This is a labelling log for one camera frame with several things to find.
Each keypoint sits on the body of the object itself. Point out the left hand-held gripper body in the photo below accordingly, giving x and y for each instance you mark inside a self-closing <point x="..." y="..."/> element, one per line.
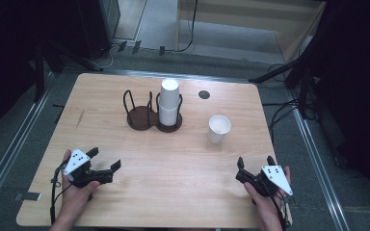
<point x="76" y="160"/>

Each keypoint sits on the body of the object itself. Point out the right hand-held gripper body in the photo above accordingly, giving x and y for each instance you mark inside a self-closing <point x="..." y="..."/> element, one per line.
<point x="277" y="176"/>

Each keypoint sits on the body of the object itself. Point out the white paper cup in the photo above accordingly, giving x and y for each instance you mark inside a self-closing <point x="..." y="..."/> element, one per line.
<point x="167" y="117"/>
<point x="217" y="133"/>
<point x="169" y="93"/>

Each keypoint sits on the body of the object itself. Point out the person's right hand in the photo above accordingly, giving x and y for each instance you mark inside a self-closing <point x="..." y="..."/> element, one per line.
<point x="268" y="207"/>

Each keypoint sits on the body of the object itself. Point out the person's left hand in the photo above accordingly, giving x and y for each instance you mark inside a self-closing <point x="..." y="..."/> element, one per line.
<point x="74" y="199"/>

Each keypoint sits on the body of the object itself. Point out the grey floor tape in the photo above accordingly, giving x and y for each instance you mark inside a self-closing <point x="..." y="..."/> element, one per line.
<point x="29" y="196"/>

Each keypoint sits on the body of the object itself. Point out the black round table grommet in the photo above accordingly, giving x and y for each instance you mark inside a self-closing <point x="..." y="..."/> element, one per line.
<point x="204" y="94"/>

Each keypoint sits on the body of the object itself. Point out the black stand with legs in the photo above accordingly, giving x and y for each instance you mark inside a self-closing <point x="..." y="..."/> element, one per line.
<point x="282" y="69"/>

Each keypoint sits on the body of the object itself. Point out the black upright stand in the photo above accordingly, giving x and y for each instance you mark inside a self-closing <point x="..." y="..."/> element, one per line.
<point x="39" y="70"/>

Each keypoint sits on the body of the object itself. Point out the small black floor plug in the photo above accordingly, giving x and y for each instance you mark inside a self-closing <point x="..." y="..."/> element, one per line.
<point x="162" y="50"/>
<point x="122" y="46"/>
<point x="136" y="47"/>

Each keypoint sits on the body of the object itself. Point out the dark cabinet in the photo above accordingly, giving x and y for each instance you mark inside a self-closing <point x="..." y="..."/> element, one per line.
<point x="101" y="25"/>

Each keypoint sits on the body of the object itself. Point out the light wooden furniture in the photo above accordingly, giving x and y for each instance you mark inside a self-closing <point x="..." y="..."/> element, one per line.
<point x="253" y="16"/>

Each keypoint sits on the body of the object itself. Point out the aluminium floor rail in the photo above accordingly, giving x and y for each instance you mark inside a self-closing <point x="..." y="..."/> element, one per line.
<point x="9" y="154"/>
<point x="318" y="166"/>

